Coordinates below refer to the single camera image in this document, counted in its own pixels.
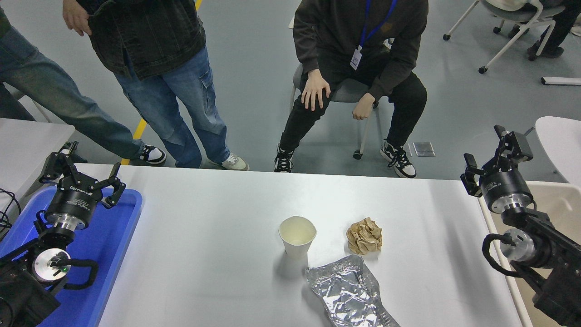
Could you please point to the white paper cup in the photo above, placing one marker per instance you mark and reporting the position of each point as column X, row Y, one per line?
column 297, row 238

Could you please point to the narrow metal floor plate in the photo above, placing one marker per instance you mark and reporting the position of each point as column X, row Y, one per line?
column 408, row 151

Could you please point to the blue plastic tray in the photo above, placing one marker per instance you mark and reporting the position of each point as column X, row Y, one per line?
column 109, row 254

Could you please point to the seated person's right hand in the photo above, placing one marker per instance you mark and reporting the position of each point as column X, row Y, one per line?
column 315, row 88

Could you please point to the seated person's left hand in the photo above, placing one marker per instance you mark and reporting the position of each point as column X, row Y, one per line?
column 364, row 109

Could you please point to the metal floor socket plate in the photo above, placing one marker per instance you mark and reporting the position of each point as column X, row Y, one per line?
column 423, row 149

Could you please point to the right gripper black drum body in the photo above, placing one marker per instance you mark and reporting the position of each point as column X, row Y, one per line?
column 506, row 186

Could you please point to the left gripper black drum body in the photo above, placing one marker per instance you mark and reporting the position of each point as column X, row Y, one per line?
column 72, row 202

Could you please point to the seated person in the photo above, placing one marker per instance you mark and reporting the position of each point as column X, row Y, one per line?
column 345, row 32

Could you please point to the white-framed office chair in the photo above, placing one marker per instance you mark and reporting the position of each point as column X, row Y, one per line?
column 513, row 13

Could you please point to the standing person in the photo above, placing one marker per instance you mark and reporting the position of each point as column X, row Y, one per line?
column 150, row 41
column 41, row 81

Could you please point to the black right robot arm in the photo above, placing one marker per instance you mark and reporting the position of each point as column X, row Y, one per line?
column 558, row 281

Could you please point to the white bar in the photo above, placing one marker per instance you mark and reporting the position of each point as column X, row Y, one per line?
column 560, row 81

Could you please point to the standing person's right hand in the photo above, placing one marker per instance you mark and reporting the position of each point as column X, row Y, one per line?
column 76, row 16

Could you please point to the white side table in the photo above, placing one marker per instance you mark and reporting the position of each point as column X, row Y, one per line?
column 27, row 145

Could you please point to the large pale bin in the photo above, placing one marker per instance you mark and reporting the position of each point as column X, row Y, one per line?
column 558, row 204

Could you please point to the silver foil tray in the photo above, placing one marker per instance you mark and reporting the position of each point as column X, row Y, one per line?
column 349, row 295

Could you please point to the grey chair with white legs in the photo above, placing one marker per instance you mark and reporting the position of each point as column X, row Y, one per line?
column 347, row 93

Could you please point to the tan paper ball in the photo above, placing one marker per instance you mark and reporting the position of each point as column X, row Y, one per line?
column 364, row 236

